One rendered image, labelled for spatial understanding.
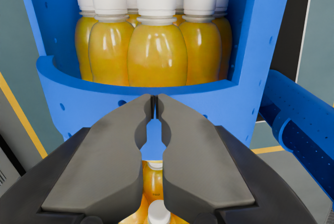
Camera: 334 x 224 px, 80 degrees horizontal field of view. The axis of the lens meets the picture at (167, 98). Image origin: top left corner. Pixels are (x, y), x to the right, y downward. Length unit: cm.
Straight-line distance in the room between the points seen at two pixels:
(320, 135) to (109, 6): 87
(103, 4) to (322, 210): 307
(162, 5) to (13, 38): 153
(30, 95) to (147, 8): 165
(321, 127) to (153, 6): 87
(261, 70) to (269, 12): 5
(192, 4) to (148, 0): 7
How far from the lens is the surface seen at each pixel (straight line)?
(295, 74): 158
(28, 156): 221
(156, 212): 39
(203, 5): 25
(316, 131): 97
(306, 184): 264
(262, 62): 20
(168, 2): 21
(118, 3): 25
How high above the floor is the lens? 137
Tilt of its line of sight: 62 degrees down
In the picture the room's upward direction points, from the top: 176 degrees clockwise
